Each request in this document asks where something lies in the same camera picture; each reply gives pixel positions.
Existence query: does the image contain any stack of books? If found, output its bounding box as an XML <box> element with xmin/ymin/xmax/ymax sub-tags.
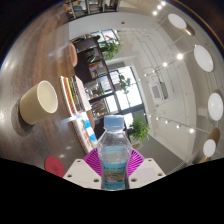
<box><xmin>59</xmin><ymin>75</ymin><xmax>92</xmax><ymax>118</ymax></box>

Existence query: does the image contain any group of potted green plants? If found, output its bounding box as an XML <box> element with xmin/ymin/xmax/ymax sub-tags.
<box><xmin>99</xmin><ymin>39</ymin><xmax>151</xmax><ymax>143</ymax></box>

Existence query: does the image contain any white ceiling air conditioner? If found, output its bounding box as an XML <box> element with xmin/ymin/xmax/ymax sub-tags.
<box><xmin>149</xmin><ymin>80</ymin><xmax>169</xmax><ymax>104</ymax></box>

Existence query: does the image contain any group of round ceiling lights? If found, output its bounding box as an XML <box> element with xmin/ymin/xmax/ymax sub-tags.
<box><xmin>167</xmin><ymin>13</ymin><xmax>224</xmax><ymax>164</ymax></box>

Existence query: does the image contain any clear blue-capped water bottle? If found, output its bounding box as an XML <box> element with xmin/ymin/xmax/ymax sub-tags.
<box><xmin>96</xmin><ymin>114</ymin><xmax>133</xmax><ymax>191</ymax></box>

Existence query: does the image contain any tall bookshelf with books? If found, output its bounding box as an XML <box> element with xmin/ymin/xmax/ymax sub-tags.
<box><xmin>64</xmin><ymin>0</ymin><xmax>123</xmax><ymax>19</ymax></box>

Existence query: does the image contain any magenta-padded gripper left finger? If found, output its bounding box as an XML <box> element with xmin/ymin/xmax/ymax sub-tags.
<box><xmin>63</xmin><ymin>148</ymin><xmax>103</xmax><ymax>190</ymax></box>

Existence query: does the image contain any group of ceiling spotlights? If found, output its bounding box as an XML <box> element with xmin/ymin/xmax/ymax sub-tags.
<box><xmin>146</xmin><ymin>1</ymin><xmax>196</xmax><ymax>134</ymax></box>

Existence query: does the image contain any dark low shelf unit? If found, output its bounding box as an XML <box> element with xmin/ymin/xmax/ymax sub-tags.
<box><xmin>71</xmin><ymin>34</ymin><xmax>128</xmax><ymax>134</ymax></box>

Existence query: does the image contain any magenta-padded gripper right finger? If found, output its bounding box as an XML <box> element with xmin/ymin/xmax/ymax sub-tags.
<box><xmin>126</xmin><ymin>148</ymin><xmax>167</xmax><ymax>190</ymax></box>

